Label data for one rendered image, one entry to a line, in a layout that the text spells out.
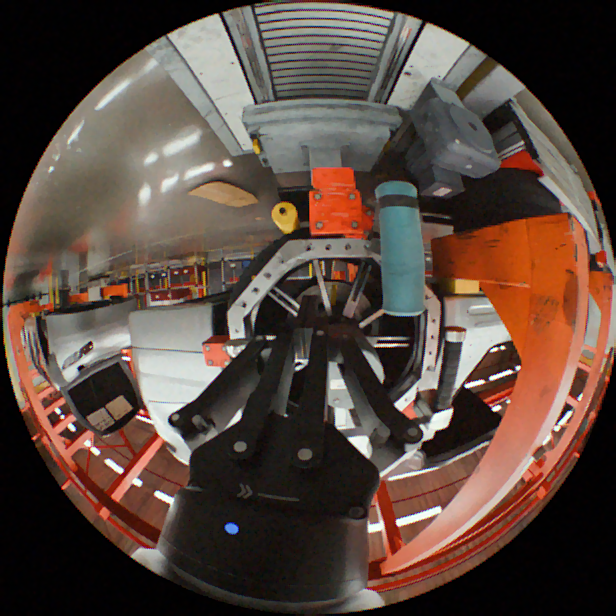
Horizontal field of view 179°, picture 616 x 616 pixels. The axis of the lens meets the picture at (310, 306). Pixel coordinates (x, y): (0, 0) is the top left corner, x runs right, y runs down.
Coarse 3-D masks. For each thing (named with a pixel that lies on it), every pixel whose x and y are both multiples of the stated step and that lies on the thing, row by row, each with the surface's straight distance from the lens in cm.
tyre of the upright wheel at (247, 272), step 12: (300, 228) 61; (276, 240) 61; (288, 240) 59; (264, 252) 60; (276, 252) 59; (252, 264) 61; (264, 264) 60; (240, 276) 62; (252, 276) 60; (240, 288) 62; (408, 372) 72
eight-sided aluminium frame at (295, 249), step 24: (312, 240) 51; (336, 240) 51; (360, 240) 52; (288, 264) 50; (264, 288) 51; (240, 312) 53; (432, 312) 59; (240, 336) 55; (432, 336) 63; (432, 360) 64; (408, 384) 69; (288, 408) 67
